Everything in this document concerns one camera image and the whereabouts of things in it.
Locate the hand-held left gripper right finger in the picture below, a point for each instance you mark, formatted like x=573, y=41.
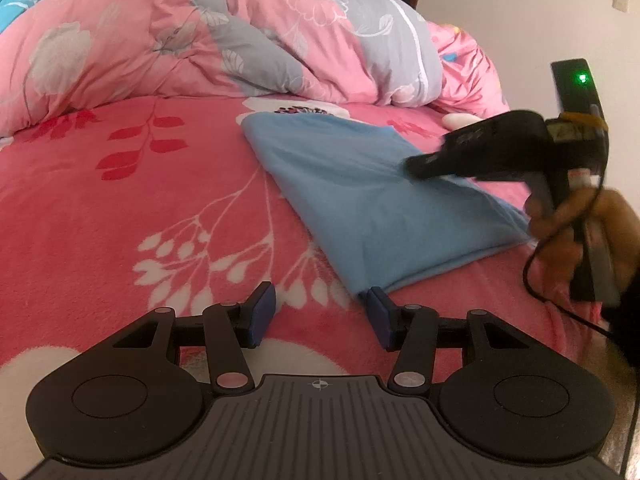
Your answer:
x=377, y=316

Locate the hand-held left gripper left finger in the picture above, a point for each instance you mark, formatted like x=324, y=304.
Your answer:
x=264, y=310

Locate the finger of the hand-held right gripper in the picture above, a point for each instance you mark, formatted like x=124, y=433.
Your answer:
x=427, y=164

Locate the blue printed t-shirt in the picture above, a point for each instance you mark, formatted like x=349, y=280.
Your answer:
x=370, y=200

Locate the person's right hand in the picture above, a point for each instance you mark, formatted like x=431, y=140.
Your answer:
x=615, y=230

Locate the cream folded towel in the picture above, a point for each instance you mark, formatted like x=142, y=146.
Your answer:
x=460, y=120

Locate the red floral blanket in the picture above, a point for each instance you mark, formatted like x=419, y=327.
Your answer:
x=125, y=210

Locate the pink floral quilt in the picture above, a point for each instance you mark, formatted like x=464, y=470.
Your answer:
x=225, y=35

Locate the white wall socket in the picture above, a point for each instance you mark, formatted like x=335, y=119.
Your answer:
x=620, y=2

